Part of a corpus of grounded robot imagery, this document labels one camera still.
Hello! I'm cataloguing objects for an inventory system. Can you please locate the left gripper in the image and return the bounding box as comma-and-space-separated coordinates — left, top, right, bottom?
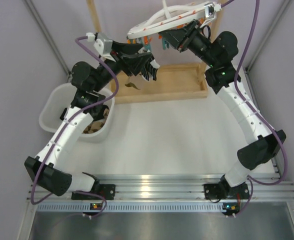
91, 39, 151, 92

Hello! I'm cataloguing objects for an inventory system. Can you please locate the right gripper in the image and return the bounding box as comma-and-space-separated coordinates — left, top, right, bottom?
159, 20, 218, 68

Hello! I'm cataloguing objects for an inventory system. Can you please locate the teal clothespin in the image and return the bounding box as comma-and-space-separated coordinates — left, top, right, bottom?
161, 37, 170, 50
143, 36, 152, 52

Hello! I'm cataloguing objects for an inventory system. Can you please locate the white clip hanger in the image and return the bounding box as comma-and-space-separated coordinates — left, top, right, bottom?
127, 0, 217, 39

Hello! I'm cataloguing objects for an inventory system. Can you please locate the black white patterned sock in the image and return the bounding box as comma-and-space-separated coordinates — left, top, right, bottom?
138, 47, 160, 82

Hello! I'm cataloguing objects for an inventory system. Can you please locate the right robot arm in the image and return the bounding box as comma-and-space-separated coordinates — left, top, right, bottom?
159, 20, 286, 199

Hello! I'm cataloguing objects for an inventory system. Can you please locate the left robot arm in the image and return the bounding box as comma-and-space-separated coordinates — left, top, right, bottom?
24, 41, 154, 199

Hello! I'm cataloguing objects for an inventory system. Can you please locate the orange clothespin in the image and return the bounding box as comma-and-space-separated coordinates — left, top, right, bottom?
127, 38, 137, 45

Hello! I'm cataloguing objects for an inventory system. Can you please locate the beige sock with leaf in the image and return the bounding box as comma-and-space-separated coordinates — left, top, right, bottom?
124, 75, 142, 90

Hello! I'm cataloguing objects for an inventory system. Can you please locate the wooden tray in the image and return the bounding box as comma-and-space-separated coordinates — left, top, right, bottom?
115, 62, 209, 104

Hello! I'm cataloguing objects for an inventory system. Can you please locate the brown checkered sock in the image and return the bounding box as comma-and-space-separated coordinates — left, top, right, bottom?
82, 110, 110, 134

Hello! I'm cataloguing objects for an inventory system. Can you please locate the white plastic bin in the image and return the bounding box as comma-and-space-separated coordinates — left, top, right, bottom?
38, 83, 115, 144

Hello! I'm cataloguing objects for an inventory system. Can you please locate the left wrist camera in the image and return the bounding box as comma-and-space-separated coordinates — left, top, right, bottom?
86, 32, 115, 62

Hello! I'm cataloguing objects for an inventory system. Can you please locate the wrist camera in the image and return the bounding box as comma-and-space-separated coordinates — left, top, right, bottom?
201, 2, 222, 27
86, 32, 115, 62

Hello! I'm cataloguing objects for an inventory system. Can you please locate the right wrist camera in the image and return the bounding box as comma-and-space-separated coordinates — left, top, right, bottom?
201, 2, 222, 27

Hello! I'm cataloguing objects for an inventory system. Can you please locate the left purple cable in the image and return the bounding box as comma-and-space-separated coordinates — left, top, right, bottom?
30, 36, 120, 218

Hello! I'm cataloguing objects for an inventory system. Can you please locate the purple cable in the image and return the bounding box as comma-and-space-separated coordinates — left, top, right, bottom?
219, 0, 288, 216
30, 36, 120, 218

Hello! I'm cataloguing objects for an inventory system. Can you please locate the left wooden post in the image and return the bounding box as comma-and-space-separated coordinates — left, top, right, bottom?
86, 0, 102, 32

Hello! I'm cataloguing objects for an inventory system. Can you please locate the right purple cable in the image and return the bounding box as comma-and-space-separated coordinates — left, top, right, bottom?
219, 0, 288, 216

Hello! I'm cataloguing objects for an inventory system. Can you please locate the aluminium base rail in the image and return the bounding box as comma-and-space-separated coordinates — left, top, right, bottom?
35, 171, 294, 216

